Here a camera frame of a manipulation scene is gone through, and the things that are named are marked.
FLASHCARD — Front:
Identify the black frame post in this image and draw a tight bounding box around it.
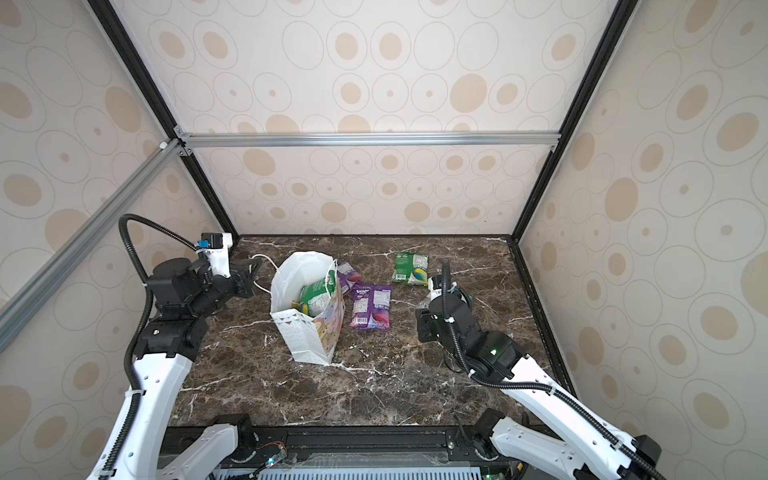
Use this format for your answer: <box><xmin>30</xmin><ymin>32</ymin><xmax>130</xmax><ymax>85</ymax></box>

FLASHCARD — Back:
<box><xmin>510</xmin><ymin>0</ymin><xmax>639</xmax><ymax>245</ymax></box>
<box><xmin>86</xmin><ymin>0</ymin><xmax>240</xmax><ymax>246</ymax></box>

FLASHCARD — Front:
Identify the left black corrugated cable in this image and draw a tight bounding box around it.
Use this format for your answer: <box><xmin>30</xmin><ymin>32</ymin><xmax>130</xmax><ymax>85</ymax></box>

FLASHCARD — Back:
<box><xmin>95</xmin><ymin>213</ymin><xmax>199</xmax><ymax>480</ymax></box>

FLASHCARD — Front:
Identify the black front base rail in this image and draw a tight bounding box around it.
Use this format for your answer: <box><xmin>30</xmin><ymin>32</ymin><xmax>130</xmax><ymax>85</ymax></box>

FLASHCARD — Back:
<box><xmin>105</xmin><ymin>423</ymin><xmax>625</xmax><ymax>480</ymax></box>

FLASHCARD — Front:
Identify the black left frame post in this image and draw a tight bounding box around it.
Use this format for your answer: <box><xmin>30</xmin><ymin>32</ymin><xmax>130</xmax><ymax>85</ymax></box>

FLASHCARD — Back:
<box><xmin>86</xmin><ymin>0</ymin><xmax>240</xmax><ymax>246</ymax></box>

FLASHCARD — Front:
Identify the right black corrugated cable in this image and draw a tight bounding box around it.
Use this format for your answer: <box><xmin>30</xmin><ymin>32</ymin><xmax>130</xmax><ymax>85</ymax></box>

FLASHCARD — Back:
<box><xmin>440</xmin><ymin>260</ymin><xmax>667</xmax><ymax>480</ymax></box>

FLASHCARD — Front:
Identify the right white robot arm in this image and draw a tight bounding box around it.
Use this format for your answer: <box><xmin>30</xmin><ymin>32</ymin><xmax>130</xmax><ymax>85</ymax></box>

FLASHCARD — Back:
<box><xmin>416</xmin><ymin>289</ymin><xmax>662</xmax><ymax>479</ymax></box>

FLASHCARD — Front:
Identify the black corrugated cable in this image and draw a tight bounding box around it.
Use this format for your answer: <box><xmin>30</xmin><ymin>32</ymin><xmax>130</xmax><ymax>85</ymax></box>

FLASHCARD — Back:
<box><xmin>95</xmin><ymin>213</ymin><xmax>199</xmax><ymax>480</ymax></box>
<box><xmin>440</xmin><ymin>260</ymin><xmax>667</xmax><ymax>480</ymax></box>

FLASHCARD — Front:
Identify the horizontal aluminium back bar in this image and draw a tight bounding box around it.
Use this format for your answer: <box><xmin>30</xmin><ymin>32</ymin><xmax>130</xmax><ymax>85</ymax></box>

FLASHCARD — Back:
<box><xmin>175</xmin><ymin>130</ymin><xmax>561</xmax><ymax>148</ymax></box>

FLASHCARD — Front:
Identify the diagonal aluminium left bar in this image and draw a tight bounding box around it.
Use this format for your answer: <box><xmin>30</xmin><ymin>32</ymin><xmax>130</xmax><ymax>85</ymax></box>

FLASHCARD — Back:
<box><xmin>1</xmin><ymin>139</ymin><xmax>181</xmax><ymax>350</ymax></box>

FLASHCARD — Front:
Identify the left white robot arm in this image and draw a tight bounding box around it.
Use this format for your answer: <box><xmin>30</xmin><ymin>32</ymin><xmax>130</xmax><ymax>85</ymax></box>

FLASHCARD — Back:
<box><xmin>90</xmin><ymin>258</ymin><xmax>262</xmax><ymax>479</ymax></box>

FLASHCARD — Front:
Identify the large purple snack bag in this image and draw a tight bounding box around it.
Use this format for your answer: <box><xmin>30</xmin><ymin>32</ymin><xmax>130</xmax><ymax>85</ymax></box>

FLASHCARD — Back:
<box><xmin>350</xmin><ymin>285</ymin><xmax>392</xmax><ymax>331</ymax></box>

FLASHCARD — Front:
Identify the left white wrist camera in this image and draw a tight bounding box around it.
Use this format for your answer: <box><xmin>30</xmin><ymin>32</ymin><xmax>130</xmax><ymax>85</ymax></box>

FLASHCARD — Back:
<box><xmin>197</xmin><ymin>232</ymin><xmax>233</xmax><ymax>278</ymax></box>

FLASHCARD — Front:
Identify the black right frame post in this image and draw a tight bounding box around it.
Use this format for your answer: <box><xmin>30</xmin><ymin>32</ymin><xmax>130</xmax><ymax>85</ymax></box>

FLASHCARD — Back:
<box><xmin>510</xmin><ymin>0</ymin><xmax>639</xmax><ymax>245</ymax></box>

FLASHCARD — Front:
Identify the green snack bag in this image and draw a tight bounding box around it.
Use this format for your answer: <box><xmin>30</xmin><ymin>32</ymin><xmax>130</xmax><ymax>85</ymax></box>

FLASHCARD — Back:
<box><xmin>294</xmin><ymin>269</ymin><xmax>337</xmax><ymax>318</ymax></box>
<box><xmin>392</xmin><ymin>252</ymin><xmax>429</xmax><ymax>286</ymax></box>

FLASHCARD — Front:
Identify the small purple snack bag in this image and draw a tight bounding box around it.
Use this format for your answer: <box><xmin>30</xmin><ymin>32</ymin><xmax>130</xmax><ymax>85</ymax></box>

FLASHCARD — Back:
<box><xmin>337</xmin><ymin>262</ymin><xmax>362</xmax><ymax>295</ymax></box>

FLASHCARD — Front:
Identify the white paper gift bag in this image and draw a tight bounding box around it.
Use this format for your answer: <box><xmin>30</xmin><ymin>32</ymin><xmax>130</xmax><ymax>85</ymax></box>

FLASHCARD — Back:
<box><xmin>270</xmin><ymin>251</ymin><xmax>344</xmax><ymax>366</ymax></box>

